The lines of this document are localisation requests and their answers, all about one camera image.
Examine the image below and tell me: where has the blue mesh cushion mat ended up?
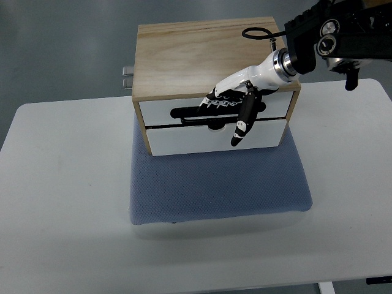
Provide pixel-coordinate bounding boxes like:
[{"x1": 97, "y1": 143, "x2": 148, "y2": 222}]
[{"x1": 129, "y1": 125, "x2": 312, "y2": 225}]

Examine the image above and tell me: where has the white drawer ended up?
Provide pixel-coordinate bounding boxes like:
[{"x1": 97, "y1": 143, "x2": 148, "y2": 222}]
[
  {"x1": 146, "y1": 119, "x2": 287, "y2": 156},
  {"x1": 140, "y1": 91, "x2": 293, "y2": 127}
]

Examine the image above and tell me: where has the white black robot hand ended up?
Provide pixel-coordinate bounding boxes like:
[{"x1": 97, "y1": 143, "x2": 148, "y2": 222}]
[{"x1": 199, "y1": 48, "x2": 299, "y2": 146}]

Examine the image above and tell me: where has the wooden drawer cabinet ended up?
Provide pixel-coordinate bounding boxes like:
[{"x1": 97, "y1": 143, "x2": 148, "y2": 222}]
[{"x1": 132, "y1": 17, "x2": 301, "y2": 155}]

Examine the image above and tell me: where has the grey metal floor bracket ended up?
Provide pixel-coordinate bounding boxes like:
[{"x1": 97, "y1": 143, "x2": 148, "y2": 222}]
[{"x1": 122, "y1": 66, "x2": 134, "y2": 89}]

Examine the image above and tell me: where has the black cable loop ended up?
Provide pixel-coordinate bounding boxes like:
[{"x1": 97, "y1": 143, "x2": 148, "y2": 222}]
[{"x1": 241, "y1": 28, "x2": 287, "y2": 51}]

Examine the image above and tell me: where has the black table control panel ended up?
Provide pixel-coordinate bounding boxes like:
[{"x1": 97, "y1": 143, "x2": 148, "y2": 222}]
[{"x1": 366, "y1": 276, "x2": 392, "y2": 285}]

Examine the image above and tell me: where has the black drawer handle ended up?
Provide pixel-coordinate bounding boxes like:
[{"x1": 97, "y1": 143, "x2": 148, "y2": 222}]
[{"x1": 170, "y1": 102, "x2": 266, "y2": 125}]

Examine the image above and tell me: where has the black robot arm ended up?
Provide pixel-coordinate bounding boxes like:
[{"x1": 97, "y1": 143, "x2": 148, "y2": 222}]
[{"x1": 285, "y1": 1, "x2": 391, "y2": 91}]

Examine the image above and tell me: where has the white table leg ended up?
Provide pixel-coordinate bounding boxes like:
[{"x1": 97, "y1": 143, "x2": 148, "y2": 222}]
[{"x1": 318, "y1": 282, "x2": 336, "y2": 294}]

